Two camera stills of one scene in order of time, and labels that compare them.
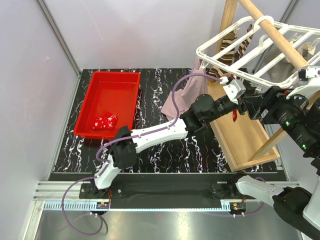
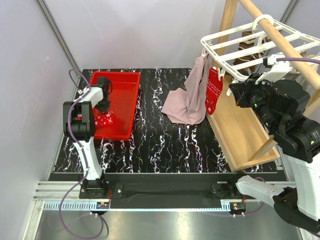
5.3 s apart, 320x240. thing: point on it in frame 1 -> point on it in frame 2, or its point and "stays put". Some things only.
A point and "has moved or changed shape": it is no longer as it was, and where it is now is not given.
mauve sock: [192, 88] stays put
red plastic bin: [109, 102] stays put
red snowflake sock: [107, 121] has moved or changed shape
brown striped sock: [227, 42] -> [247, 44]
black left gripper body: [231, 106] -> [103, 105]
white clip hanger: [265, 51] has moved or changed shape
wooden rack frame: [245, 140] stays put
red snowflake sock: [234, 114] -> [214, 90]
